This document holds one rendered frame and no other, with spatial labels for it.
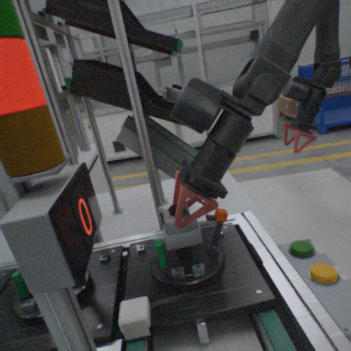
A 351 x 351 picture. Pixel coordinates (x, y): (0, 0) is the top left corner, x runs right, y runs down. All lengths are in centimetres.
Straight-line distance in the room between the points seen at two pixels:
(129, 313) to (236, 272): 19
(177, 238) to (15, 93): 35
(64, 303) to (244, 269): 32
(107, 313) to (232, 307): 20
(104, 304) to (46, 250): 31
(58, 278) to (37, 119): 13
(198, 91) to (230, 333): 38
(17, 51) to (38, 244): 14
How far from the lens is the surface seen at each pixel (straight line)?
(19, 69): 26
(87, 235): 29
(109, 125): 470
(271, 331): 49
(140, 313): 48
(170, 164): 69
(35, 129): 26
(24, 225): 24
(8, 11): 27
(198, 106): 43
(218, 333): 52
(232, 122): 45
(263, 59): 46
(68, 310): 35
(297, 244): 60
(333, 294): 53
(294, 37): 49
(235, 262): 56
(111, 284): 58
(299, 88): 100
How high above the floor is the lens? 132
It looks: 21 degrees down
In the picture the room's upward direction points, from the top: 11 degrees counter-clockwise
